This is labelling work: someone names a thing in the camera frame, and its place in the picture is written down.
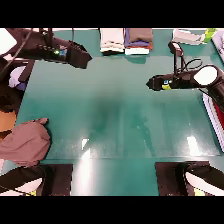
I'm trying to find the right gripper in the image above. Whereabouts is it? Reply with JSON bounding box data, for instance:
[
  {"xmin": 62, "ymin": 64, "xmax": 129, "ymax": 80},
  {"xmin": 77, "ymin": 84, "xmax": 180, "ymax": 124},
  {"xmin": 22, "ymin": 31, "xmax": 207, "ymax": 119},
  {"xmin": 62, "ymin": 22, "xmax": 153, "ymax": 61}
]
[{"xmin": 146, "ymin": 74, "xmax": 175, "ymax": 92}]

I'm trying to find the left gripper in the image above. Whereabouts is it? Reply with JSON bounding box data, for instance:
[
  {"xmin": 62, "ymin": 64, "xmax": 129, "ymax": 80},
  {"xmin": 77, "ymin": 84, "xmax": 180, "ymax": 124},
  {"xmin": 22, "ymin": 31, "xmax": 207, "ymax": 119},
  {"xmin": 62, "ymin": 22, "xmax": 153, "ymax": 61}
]
[{"xmin": 67, "ymin": 41, "xmax": 93, "ymax": 70}]

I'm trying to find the brown garment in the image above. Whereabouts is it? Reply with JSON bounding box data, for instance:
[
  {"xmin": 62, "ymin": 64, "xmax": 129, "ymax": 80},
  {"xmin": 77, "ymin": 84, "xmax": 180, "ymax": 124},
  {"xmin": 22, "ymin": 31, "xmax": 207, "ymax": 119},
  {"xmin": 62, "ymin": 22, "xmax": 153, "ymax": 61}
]
[{"xmin": 0, "ymin": 117, "xmax": 52, "ymax": 168}]

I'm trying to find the white garment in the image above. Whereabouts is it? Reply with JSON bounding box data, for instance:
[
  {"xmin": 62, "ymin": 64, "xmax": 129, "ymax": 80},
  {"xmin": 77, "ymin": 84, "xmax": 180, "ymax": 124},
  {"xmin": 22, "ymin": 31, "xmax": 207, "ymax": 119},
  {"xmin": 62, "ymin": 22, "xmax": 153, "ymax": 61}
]
[{"xmin": 124, "ymin": 47, "xmax": 151, "ymax": 56}]

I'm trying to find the grey garment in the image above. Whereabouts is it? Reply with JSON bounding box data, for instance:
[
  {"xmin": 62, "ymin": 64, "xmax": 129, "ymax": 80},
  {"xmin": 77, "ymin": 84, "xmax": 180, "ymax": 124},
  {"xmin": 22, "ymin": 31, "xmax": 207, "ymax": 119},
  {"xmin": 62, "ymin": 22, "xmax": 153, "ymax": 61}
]
[{"xmin": 127, "ymin": 28, "xmax": 154, "ymax": 43}]

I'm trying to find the pale garment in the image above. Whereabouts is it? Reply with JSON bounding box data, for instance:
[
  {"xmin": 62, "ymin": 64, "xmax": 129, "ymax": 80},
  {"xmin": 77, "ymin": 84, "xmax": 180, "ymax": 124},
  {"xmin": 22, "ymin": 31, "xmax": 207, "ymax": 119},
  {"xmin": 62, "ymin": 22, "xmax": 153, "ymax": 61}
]
[{"xmin": 172, "ymin": 28, "xmax": 206, "ymax": 46}]

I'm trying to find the heap of clothes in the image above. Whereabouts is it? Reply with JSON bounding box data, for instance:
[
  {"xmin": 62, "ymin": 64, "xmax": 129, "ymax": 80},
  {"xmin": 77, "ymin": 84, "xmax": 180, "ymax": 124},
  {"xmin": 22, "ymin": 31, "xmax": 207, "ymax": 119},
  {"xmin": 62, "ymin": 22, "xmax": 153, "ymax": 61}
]
[{"xmin": 202, "ymin": 92, "xmax": 224, "ymax": 153}]

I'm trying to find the purple garment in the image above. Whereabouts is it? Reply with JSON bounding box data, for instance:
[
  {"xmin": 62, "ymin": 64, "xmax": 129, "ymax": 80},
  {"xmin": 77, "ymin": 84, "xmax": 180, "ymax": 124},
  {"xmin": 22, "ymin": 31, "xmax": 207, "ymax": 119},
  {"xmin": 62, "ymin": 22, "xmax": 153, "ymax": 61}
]
[{"xmin": 8, "ymin": 65, "xmax": 28, "ymax": 92}]

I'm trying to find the green garment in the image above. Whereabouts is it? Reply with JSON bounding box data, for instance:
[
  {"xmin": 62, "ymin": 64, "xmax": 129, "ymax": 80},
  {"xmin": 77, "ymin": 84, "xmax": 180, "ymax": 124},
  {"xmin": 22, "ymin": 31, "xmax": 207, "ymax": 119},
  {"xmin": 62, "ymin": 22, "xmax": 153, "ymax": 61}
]
[{"xmin": 204, "ymin": 28, "xmax": 218, "ymax": 43}]

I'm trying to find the black garment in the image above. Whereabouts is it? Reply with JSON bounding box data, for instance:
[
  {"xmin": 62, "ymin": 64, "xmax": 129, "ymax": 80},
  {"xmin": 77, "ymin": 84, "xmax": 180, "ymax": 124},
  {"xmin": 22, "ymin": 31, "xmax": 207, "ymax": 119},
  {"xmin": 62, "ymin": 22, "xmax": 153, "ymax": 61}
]
[{"xmin": 0, "ymin": 85, "xmax": 24, "ymax": 114}]

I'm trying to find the tan garment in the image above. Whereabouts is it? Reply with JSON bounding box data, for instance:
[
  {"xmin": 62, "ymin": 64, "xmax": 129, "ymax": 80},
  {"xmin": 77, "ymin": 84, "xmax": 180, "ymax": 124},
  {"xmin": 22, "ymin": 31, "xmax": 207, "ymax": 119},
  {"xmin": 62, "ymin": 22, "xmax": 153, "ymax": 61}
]
[{"xmin": 0, "ymin": 110, "xmax": 18, "ymax": 133}]

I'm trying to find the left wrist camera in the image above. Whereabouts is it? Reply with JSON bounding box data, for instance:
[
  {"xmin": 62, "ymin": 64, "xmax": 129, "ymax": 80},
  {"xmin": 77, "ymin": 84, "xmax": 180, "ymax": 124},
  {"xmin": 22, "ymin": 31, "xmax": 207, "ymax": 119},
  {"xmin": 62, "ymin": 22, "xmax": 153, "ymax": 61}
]
[{"xmin": 39, "ymin": 28, "xmax": 55, "ymax": 46}]

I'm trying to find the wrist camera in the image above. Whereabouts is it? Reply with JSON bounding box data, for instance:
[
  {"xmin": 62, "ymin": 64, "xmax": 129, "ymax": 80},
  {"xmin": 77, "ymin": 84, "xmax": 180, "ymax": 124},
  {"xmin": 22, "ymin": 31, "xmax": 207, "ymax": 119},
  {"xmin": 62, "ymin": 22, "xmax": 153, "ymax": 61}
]
[
  {"xmin": 39, "ymin": 28, "xmax": 55, "ymax": 46},
  {"xmin": 167, "ymin": 41, "xmax": 185, "ymax": 76}
]

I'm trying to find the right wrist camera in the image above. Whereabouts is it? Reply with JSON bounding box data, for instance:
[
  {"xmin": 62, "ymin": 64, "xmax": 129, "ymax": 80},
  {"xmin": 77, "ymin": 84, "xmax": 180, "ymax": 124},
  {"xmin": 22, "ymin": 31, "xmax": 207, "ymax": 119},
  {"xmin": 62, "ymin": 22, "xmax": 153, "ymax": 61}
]
[{"xmin": 167, "ymin": 41, "xmax": 185, "ymax": 76}]

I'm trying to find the black cable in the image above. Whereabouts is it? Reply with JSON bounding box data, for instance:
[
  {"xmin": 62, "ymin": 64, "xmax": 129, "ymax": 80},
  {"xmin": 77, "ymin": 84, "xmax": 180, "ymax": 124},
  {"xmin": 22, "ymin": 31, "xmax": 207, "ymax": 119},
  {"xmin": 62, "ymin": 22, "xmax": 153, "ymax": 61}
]
[{"xmin": 182, "ymin": 57, "xmax": 203, "ymax": 72}]

